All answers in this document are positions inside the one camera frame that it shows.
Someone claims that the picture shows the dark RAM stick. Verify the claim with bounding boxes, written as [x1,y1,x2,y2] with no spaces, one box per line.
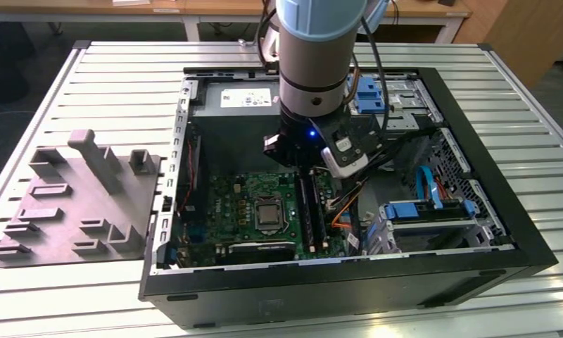
[312,172,332,248]
[298,171,320,248]

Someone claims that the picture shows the grey power supply unit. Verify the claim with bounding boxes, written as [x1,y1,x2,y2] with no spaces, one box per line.
[188,81,284,173]

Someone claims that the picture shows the black CPU socket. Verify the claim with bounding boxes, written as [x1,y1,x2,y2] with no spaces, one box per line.
[251,196,287,237]

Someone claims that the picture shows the blue drive carrier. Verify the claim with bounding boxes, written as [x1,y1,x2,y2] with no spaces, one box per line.
[346,75,389,115]

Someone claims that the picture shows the silver CPU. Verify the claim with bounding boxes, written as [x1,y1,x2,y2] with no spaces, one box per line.
[255,204,282,227]

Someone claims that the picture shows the green motherboard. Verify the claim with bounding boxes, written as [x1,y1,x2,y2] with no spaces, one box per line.
[170,170,352,267]

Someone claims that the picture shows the metal drive cage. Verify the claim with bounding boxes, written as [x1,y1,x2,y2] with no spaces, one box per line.
[344,75,444,152]

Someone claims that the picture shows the hard disk in blue carrier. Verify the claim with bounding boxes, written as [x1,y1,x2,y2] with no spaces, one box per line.
[383,200,475,223]

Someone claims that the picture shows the black graphics card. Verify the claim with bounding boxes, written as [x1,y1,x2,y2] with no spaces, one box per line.
[227,241,296,263]

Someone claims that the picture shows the metal disk bay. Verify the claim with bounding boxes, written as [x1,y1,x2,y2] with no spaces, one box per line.
[377,202,515,254]

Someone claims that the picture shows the black PC case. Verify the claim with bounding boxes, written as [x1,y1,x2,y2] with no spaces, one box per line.
[136,65,557,330]

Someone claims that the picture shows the grey parts rack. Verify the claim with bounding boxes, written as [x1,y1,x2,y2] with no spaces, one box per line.
[0,129,167,270]

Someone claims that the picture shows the wooden cabinet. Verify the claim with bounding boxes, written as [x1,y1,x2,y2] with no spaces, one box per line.
[452,0,563,89]

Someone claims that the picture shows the wooden desk white legs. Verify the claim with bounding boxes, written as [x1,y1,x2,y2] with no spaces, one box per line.
[0,0,472,45]

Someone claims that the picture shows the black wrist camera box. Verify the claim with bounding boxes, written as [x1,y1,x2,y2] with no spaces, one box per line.
[262,133,286,156]

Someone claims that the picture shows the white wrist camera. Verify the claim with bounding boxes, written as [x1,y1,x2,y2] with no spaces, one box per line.
[319,139,369,180]

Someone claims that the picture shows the orange wire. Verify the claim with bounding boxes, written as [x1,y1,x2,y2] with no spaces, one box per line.
[330,207,357,230]

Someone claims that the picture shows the black camera cable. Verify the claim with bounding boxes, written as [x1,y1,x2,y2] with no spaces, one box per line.
[357,15,392,142]

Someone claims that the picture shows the black wire bundle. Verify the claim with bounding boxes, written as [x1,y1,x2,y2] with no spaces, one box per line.
[330,128,440,212]

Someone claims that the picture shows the blue flat data wire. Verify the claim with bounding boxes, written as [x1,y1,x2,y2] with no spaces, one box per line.
[415,165,445,211]

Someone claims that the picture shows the black cable silver plug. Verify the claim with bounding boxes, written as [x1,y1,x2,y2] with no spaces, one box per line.
[236,0,280,75]

